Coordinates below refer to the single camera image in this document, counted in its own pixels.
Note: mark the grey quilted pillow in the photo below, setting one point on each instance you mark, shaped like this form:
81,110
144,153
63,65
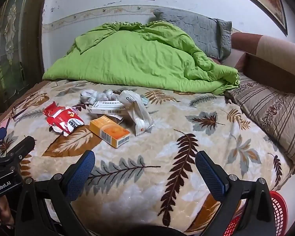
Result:
199,29

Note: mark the green quilt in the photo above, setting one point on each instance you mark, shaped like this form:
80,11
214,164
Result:
137,59

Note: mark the dark wooden glass door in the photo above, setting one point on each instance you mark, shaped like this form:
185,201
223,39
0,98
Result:
12,54

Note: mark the person's left hand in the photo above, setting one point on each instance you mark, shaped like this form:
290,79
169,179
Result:
2,211

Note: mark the orange cardboard box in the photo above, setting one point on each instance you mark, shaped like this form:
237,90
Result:
108,130

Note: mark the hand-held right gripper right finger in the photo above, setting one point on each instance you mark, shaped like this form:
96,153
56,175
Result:
211,177

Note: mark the red snack wrapper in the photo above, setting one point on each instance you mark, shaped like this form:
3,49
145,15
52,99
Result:
61,120

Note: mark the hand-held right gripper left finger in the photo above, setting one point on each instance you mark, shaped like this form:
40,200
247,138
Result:
81,174

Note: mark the red plastic basket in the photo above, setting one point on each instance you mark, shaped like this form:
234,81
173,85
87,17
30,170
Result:
280,211

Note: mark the brown striped pillow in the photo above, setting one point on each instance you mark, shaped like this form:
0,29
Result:
268,110

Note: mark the leaf-print fleece blanket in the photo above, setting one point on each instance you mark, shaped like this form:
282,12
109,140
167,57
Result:
162,137

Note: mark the white glove with green trim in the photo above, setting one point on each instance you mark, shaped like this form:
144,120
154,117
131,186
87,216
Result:
88,97

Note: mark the teal packet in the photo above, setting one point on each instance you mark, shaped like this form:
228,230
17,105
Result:
145,100

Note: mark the white cardboard box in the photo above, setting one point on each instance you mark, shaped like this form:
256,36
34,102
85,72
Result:
105,108

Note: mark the white plastic package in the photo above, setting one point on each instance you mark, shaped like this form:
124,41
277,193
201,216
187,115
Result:
137,113

